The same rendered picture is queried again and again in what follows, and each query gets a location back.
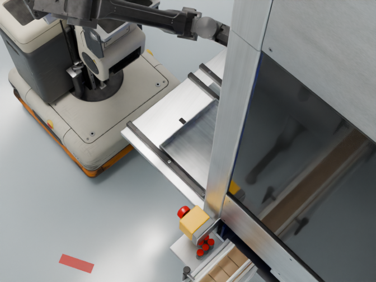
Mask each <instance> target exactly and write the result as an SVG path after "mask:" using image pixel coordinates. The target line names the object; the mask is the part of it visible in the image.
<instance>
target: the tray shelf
mask: <svg viewBox="0 0 376 282"><path fill-rule="evenodd" d="M226 53H227V48H224V49H223V50H222V51H221V52H220V53H218V54H217V55H216V56H215V57H213V58H212V59H211V60H209V61H208V62H207V63H206V64H205V65H206V66H207V67H208V68H209V69H210V70H211V71H213V72H214V73H215V74H216V75H217V76H218V77H219V78H221V79H223V72H224V65H225V58H226ZM193 74H194V75H196V76H197V77H198V78H199V79H200V80H201V81H202V82H204V83H205V84H206V85H207V86H209V85H210V84H211V83H213V82H214V81H213V80H212V79H211V78H209V77H208V76H207V75H206V74H205V73H204V72H203V71H201V70H200V69H198V70H197V71H196V72H194V73H193ZM214 83H215V82H214ZM215 84H216V83H215ZM216 85H217V84H216ZM219 87H220V86H219ZM220 88H221V87H220ZM211 101H213V99H211V98H210V97H209V96H208V95H207V94H206V93H205V92H204V91H202V90H201V89H200V88H199V87H198V86H197V85H196V84H195V83H194V82H192V81H191V80H190V79H189V78H187V79H185V80H184V81H183V82H182V83H180V84H179V85H178V86H177V87H176V88H174V89H173V90H172V91H171V92H169V93H168V94H167V95H165V97H163V98H162V99H160V100H159V101H158V102H157V103H156V104H154V105H153V106H152V107H151V108H149V109H148V110H147V111H146V112H144V113H143V114H142V115H141V116H140V117H138V118H137V119H135V120H134V121H133V122H132V123H133V124H134V125H135V126H136V127H137V128H138V129H139V130H140V131H141V132H142V133H143V134H144V135H146V136H147V137H148V138H149V139H150V140H151V141H152V142H153V143H154V144H155V145H156V146H157V147H158V148H159V145H160V144H161V143H162V142H163V141H165V140H166V139H167V138H168V137H169V136H170V135H172V134H173V133H174V132H175V131H176V130H177V129H179V128H180V127H181V126H183V124H182V123H181V122H179V119H180V118H183V119H184V120H185V121H189V120H190V119H191V118H192V117H193V116H194V115H196V114H197V113H198V112H199V111H200V110H202V109H203V108H204V107H205V106H206V105H207V104H209V103H210V102H211ZM121 135H122V136H123V137H124V138H125V139H126V140H127V141H128V142H129V143H130V144H131V145H132V146H133V147H134V148H135V149H136V150H137V151H138V152H139V153H140V154H141V155H142V156H143V157H144V158H145V159H146V160H147V161H148V162H149V163H150V164H151V165H152V166H153V167H154V168H155V169H156V170H157V171H158V172H159V173H160V174H161V175H162V176H163V177H164V178H165V179H166V180H167V181H168V182H169V183H170V184H172V185H173V186H174V187H175V188H176V189H177V190H178V191H179V192H180V193H181V194H182V195H183V196H184V197H185V198H186V199H187V200H188V201H189V202H190V203H191V204H192V205H193V206H195V205H198V206H199V207H201V208H202V210H203V207H204V201H203V200H202V199H201V198H200V197H199V196H198V195H197V194H196V193H195V192H194V191H193V190H192V189H190V188H189V187H188V186H187V185H186V184H185V183H184V182H183V181H182V180H181V179H180V178H179V177H178V176H177V175H176V174H175V173H174V172H173V171H172V170H171V169H170V168H169V167H168V166H167V165H166V164H165V163H164V162H163V161H162V160H161V159H160V158H159V157H158V156H157V155H156V154H155V153H154V152H153V151H152V150H150V149H149V148H148V147H147V146H146V145H145V144H144V143H143V142H142V141H141V140H140V139H139V138H138V137H137V136H136V135H135V134H134V133H133V132H132V131H131V130H130V129H129V128H128V127H126V128H124V129H123V130H122V131H121Z"/></svg>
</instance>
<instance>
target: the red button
mask: <svg viewBox="0 0 376 282"><path fill-rule="evenodd" d="M189 211H190V208H189V207H188V206H186V205H185V206H183V207H181V208H180V209H179V210H178V212H177V216H178V217H179V218H180V219H182V218H183V217H184V216H185V215H186V214H187V213H188V212H189Z"/></svg>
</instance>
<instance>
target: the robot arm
mask: <svg viewBox="0 0 376 282"><path fill-rule="evenodd" d="M23 1H24V3H25V5H26V6H27V8H28V9H29V11H30V13H31V14H32V16H33V18H34V19H36V20H39V19H41V18H43V17H44V16H46V15H48V14H49V13H51V17H55V18H60V19H64V20H67V24H70V25H74V26H81V27H87V28H91V29H97V23H98V20H100V19H104V18H110V19H114V20H119V21H125V22H130V23H134V24H139V25H144V26H150V27H155V28H158V29H160V30H162V31H163V32H165V33H168V34H173V35H177V38H182V39H188V40H192V41H197V39H198V36H200V37H202V38H203V39H208V40H210V41H212V42H215V43H217V44H219V45H221V46H223V47H225V48H227V45H228V38H229V31H230V26H228V25H226V24H223V23H221V22H219V21H217V20H215V19H213V18H211V17H207V16H205V17H202V13H201V12H198V11H196V9H194V8H189V7H183V8H182V11H178V10H159V9H156V8H152V7H147V6H142V5H139V4H135V3H131V2H127V1H122V0H23Z"/></svg>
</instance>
